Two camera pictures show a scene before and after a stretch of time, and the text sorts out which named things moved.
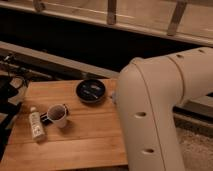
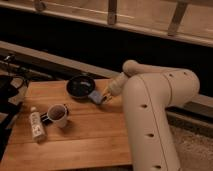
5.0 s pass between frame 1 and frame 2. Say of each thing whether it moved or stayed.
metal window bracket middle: stayed
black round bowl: moved
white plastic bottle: stayed
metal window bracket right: stayed
